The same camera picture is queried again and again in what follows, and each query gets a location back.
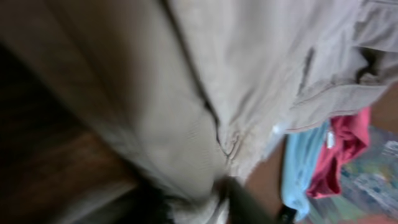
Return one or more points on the beige khaki shorts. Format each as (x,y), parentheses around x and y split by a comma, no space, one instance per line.
(192,91)

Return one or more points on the light blue shirt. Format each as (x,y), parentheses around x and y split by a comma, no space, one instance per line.
(302,151)

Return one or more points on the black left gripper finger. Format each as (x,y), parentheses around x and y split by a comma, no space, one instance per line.
(243,209)

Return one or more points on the red shirt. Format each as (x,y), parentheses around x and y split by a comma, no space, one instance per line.
(346,139)

